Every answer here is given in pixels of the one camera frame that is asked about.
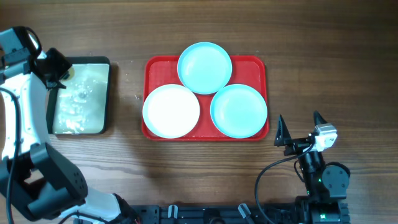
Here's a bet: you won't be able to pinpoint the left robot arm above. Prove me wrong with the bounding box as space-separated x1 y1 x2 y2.
1 48 141 223

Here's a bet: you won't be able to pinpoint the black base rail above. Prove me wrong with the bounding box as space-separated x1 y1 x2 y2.
130 203 351 224

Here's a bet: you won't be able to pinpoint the black cable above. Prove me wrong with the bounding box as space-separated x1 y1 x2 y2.
0 86 22 224
254 143 315 224

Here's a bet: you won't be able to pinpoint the black water tray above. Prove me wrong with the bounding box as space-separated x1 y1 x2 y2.
46 56 111 135

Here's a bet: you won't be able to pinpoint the green yellow sponge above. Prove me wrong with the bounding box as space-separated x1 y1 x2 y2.
65 67 75 80

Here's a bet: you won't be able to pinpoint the white round plate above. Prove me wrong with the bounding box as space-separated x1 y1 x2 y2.
142 84 200 139

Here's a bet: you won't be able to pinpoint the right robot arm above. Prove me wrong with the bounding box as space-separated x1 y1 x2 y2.
274 111 351 223

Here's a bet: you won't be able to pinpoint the left black cable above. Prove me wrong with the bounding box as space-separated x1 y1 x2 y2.
0 86 22 224

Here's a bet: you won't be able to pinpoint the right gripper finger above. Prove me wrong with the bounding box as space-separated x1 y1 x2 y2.
274 114 292 147
313 110 328 126

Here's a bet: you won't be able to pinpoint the light blue plate top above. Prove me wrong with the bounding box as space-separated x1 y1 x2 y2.
177 42 233 95

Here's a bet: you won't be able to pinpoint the right black cable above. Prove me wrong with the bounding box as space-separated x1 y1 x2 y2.
254 143 315 224

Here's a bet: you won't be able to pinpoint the red plastic tray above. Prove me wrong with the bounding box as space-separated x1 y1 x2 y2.
143 55 267 141

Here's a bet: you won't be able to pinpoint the light blue plate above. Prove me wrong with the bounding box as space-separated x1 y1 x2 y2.
210 84 268 139
177 42 233 95

